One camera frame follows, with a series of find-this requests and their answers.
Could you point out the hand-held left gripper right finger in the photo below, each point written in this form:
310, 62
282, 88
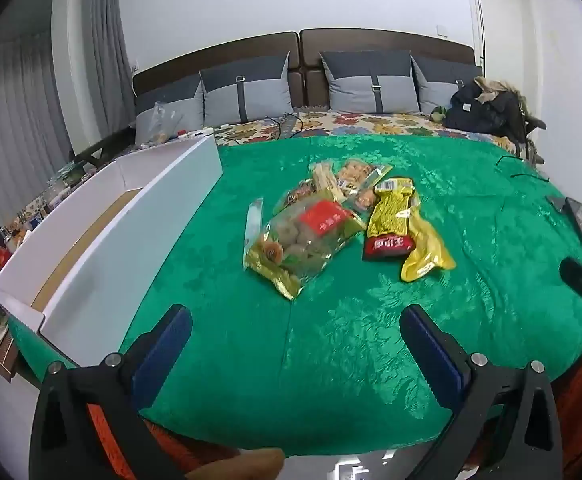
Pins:
436, 355

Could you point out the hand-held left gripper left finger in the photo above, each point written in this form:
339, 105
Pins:
163, 355

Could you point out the yellow-green packet red end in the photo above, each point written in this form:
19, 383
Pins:
391, 215

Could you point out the white cardboard box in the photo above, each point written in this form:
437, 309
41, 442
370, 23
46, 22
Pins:
171, 200

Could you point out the orange sausage stick packet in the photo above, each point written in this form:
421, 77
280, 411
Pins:
366, 195

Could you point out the clear meatball bag red label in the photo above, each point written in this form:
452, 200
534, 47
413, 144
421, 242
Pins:
296, 240

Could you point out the person's left hand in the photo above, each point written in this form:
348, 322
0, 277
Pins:
241, 464

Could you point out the green textured blanket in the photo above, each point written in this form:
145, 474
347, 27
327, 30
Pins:
321, 350

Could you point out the assorted table clutter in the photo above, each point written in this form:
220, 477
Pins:
31, 220

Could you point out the round biscuit pack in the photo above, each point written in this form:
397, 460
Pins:
353, 172

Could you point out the small brown snack packet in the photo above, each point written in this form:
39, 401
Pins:
298, 195

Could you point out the clear plastic bag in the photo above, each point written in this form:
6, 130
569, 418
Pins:
166, 120

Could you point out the grey two-tone pillow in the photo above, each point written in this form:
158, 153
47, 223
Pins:
171, 120
361, 85
436, 87
251, 95

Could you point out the white door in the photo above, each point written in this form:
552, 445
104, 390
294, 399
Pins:
501, 20

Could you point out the sheer white curtain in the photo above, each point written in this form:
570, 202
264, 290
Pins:
16, 110

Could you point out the grey curtain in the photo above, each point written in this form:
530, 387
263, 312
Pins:
106, 50

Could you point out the white wall switch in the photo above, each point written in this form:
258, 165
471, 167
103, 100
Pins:
442, 31

